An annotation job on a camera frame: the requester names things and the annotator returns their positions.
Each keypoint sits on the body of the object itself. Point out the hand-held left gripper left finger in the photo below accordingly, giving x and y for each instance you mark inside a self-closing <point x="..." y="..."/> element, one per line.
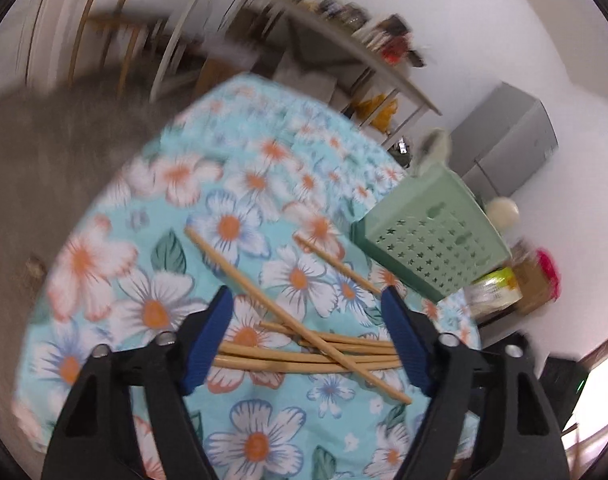
<point x="206" y="340"/>

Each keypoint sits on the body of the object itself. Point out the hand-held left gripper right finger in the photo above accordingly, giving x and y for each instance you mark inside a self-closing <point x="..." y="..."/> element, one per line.
<point x="409" y="345"/>

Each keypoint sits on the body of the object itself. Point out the pile of wooden chopsticks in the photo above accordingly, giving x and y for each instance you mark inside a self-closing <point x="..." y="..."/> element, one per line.
<point x="264" y="362"/>

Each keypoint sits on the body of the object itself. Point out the green perforated utensil holder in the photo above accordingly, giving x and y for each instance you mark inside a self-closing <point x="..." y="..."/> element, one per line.
<point x="434" y="240"/>

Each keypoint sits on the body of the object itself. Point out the floral turquoise blanket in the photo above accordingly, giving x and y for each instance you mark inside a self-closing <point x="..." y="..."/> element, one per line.
<point x="183" y="260"/>

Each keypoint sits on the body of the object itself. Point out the yellow green rice bag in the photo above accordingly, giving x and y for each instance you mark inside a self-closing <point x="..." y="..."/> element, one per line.
<point x="494" y="290"/>

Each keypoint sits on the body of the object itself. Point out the large cardboard box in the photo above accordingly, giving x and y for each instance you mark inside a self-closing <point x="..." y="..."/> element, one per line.
<point x="531" y="280"/>

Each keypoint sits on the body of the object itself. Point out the pink cloth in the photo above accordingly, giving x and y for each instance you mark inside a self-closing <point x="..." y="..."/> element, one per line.
<point x="548" y="270"/>

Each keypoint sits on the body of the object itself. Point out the wooden chair dark seat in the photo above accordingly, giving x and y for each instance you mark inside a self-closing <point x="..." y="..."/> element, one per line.
<point x="564" y="390"/>
<point x="108" y="25"/>

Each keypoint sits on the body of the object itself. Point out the silver refrigerator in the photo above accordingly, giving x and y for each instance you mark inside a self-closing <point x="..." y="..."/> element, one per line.
<point x="509" y="145"/>

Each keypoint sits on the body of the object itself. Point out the yellow plastic bag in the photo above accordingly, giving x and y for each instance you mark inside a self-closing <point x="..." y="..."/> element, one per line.
<point x="379" y="112"/>

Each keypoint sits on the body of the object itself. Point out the red box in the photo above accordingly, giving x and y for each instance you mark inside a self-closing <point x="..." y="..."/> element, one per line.
<point x="395" y="52"/>

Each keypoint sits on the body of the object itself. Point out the long wooden table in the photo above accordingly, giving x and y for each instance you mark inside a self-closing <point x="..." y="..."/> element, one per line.
<point x="334" y="35"/>

